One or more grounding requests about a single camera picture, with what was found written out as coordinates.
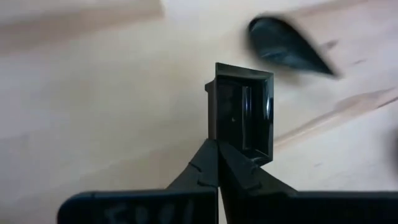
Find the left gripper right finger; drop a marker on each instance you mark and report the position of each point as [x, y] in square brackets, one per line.
[242, 186]

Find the black small square plate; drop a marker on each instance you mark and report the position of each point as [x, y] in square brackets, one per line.
[239, 115]

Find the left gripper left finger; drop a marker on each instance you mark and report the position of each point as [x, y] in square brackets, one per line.
[199, 174]

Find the black teardrop plate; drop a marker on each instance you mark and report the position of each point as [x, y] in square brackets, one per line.
[280, 46]

